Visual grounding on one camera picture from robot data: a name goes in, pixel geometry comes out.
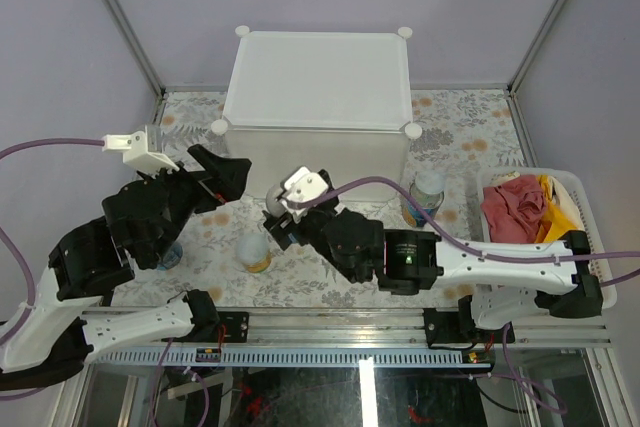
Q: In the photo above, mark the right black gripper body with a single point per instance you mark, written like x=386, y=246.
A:
x=315, y=231

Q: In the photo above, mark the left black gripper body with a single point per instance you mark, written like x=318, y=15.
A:
x=186, y=188

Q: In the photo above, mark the orange tall can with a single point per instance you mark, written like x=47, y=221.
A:
x=275, y=199

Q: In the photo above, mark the blue can silver top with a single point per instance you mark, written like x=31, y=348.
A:
x=172, y=258

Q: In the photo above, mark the blue can with clear lid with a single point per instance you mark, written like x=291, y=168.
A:
x=427, y=189

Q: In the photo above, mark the white plastic cube cabinet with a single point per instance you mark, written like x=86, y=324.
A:
x=336, y=101

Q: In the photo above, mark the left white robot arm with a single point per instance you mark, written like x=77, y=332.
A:
x=48, y=341

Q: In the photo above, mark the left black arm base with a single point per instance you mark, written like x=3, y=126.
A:
x=210, y=325

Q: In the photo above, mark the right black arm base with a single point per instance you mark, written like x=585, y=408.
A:
x=450, y=324

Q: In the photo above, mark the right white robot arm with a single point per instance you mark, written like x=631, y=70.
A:
x=526, y=279

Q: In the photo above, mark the wide orange can white lid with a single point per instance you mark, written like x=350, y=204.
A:
x=253, y=252

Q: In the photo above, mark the red cloth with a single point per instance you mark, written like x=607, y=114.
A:
x=514, y=210

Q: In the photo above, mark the yellow cloth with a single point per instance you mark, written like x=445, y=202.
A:
x=561, y=215

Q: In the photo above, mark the white laundry basket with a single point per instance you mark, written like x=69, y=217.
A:
x=600, y=268

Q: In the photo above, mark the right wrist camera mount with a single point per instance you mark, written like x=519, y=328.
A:
x=300, y=187

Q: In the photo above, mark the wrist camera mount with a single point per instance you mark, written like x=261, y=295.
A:
x=141, y=150
x=300, y=187

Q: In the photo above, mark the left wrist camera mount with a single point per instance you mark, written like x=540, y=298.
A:
x=141, y=150

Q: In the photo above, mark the aluminium rail frame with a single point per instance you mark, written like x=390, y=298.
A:
x=404, y=328

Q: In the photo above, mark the white slotted cable duct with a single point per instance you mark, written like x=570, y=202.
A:
x=239, y=356

